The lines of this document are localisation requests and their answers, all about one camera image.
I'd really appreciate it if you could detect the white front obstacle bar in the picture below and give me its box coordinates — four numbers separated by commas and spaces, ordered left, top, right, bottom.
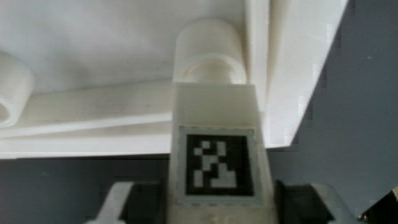
0, 134, 170, 159

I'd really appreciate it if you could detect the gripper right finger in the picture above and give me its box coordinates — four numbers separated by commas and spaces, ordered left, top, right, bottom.
273, 180, 362, 224

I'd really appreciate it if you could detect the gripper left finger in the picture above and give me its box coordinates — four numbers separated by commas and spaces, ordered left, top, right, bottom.
85, 181, 165, 224

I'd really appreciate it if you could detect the white square table top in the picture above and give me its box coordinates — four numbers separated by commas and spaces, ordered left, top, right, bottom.
0, 0, 270, 138

